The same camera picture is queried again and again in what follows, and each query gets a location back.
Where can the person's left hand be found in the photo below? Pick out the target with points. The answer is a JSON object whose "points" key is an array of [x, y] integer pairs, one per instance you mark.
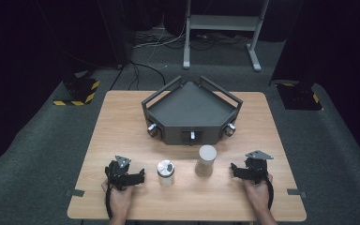
{"points": [[120, 201]]}

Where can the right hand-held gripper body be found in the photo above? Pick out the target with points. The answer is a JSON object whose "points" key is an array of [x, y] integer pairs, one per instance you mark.
{"points": [[256, 168]]}

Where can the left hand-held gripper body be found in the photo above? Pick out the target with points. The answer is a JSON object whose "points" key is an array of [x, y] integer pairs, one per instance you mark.
{"points": [[117, 175]]}

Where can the grey metal stand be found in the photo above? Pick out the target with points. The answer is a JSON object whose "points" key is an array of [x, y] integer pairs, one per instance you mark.
{"points": [[223, 22]]}

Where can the black yellow striped base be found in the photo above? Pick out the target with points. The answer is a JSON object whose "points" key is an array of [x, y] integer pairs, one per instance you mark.
{"points": [[81, 90], [300, 97]]}

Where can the dark tape strip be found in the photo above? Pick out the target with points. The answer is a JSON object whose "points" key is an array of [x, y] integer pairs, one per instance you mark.
{"points": [[296, 192], [75, 193]]}

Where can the person's right hand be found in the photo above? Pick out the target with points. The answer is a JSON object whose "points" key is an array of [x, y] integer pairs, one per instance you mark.
{"points": [[259, 197]]}

